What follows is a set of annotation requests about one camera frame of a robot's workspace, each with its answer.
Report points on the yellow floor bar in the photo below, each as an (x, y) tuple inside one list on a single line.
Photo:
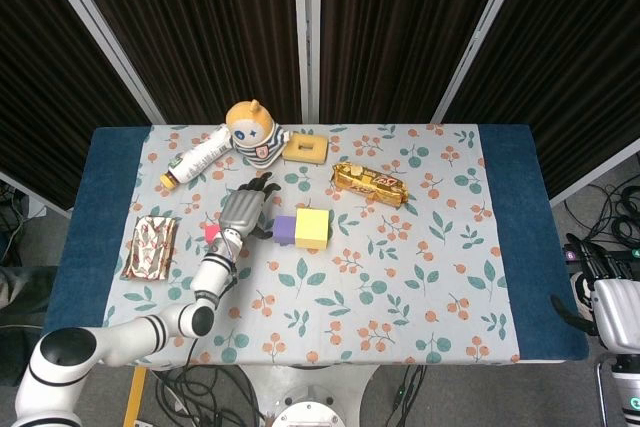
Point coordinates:
[(135, 397)]

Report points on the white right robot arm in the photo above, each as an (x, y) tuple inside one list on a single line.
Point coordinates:
[(627, 392)]

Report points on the yellow sponge block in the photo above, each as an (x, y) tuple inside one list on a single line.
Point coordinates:
[(292, 149)]

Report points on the round white robot base disc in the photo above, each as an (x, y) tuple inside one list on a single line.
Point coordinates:
[(310, 416)]

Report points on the gold red foil snack bag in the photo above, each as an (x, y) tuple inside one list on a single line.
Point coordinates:
[(150, 247)]

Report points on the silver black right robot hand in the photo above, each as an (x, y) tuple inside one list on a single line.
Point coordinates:
[(620, 312)]

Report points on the purple block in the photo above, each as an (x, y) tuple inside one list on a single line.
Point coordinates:
[(284, 229)]

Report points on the floral print tablecloth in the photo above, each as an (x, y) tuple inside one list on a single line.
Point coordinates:
[(375, 272)]

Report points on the red pink small block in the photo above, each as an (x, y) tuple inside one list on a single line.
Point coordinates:
[(211, 233)]

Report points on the gold biscuit packet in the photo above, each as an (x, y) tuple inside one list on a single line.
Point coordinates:
[(370, 184)]

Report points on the blue table cover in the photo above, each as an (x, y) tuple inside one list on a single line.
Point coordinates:
[(520, 222)]

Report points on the white curved pedestal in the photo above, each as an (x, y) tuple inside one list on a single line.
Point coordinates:
[(255, 377)]

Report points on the white black sneaker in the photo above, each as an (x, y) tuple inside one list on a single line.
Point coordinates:
[(582, 292)]

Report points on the white bottle yellow cap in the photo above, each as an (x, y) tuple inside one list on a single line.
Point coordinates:
[(200, 159)]

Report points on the large yellow foam cube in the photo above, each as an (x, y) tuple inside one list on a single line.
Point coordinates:
[(312, 227)]

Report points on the dark ribbed partition panel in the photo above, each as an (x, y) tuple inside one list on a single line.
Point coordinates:
[(565, 72), (200, 22), (400, 22), (50, 72)]

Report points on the black power strip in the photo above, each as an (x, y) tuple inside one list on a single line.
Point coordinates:
[(572, 254)]

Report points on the person in dark clothing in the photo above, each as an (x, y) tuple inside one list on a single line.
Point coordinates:
[(20, 307)]

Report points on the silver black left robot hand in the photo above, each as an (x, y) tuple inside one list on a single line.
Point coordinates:
[(242, 209)]

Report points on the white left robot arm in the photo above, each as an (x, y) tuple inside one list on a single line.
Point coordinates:
[(215, 277)]

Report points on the yellow plush doll striped shirt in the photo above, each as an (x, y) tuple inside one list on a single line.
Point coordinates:
[(250, 127)]

